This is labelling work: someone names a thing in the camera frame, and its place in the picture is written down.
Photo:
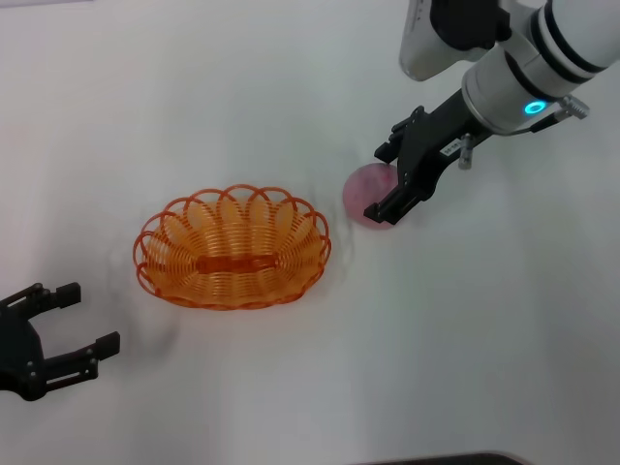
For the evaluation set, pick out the pink peach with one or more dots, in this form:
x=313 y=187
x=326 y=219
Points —
x=361 y=194

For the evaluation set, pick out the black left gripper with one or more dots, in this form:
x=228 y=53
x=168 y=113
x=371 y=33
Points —
x=19 y=353

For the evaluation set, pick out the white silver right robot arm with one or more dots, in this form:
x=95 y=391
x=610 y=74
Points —
x=557 y=39

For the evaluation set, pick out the orange woven plastic basket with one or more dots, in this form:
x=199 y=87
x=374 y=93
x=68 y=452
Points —
x=227 y=266

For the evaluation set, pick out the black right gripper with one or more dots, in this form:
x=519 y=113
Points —
x=426 y=150

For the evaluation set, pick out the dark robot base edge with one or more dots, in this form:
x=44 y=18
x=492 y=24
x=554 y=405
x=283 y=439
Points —
x=436 y=460

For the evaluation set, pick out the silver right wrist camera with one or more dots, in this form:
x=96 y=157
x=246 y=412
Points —
x=421 y=43

